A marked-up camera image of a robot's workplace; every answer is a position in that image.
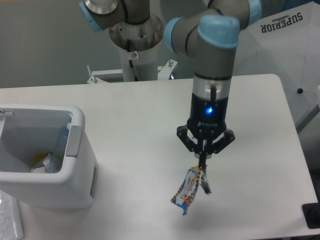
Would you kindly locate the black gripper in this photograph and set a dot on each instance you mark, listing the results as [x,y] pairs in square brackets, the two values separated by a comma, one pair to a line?
[206,122]

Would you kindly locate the blue raccoon snack bag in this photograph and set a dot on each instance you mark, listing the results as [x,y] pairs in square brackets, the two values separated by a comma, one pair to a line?
[195,177]

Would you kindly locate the crushed clear plastic bottle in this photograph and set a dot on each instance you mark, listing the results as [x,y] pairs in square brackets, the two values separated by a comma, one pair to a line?
[58,154]

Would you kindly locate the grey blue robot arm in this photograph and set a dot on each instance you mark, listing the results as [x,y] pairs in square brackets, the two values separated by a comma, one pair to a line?
[210,38]

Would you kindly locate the white plastic trash can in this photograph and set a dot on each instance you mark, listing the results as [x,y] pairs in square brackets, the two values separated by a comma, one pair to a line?
[27,130]

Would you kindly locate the yellow trash piece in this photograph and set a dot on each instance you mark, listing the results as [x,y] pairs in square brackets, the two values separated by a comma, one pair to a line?
[38,157]

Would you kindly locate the white superior umbrella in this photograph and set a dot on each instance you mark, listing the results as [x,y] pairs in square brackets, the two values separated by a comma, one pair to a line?
[286,44]

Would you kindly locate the black device at edge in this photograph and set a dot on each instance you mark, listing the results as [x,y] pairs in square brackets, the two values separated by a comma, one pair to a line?
[311,213]

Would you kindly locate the white crumpled tissue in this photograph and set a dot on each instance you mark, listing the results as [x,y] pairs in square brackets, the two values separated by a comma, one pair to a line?
[42,166]

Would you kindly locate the handwritten paper sheet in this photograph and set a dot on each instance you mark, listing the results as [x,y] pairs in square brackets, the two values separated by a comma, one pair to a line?
[11,227]

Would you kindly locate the white metal bracket middle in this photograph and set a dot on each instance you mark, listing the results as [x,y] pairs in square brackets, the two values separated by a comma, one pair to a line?
[166,72]

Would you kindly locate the white metal bracket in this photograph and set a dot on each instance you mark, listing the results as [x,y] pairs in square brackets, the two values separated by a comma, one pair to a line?
[104,76]
[166,72]

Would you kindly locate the white metal bracket left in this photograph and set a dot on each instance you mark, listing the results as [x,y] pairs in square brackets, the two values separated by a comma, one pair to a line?
[104,76]

